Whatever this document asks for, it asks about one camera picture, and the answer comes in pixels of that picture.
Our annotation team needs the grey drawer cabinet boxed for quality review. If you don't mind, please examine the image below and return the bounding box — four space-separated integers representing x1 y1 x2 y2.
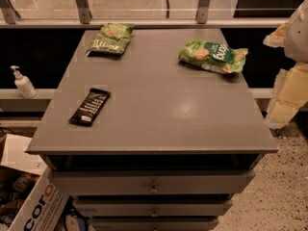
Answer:
29 29 277 231

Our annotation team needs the white pump dispenser bottle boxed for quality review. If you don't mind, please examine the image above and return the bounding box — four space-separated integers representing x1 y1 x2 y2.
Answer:
11 65 37 98

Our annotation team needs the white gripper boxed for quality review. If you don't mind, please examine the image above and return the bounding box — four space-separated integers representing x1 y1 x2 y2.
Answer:
263 0 308 129

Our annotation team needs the grey metal railing frame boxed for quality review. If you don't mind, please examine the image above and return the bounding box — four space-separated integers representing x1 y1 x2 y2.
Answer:
0 0 303 29

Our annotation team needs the green rice cracker bag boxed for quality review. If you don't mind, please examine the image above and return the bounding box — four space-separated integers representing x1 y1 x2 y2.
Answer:
178 39 248 74

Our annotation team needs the white cardboard box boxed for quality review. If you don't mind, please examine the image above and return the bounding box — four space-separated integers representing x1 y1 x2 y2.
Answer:
0 134 68 231

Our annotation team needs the black candy bar wrapper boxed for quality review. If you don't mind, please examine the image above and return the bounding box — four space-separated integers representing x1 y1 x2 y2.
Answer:
68 88 111 126

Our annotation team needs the green jalapeno chip bag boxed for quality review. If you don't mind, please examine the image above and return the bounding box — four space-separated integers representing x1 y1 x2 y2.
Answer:
86 23 135 56

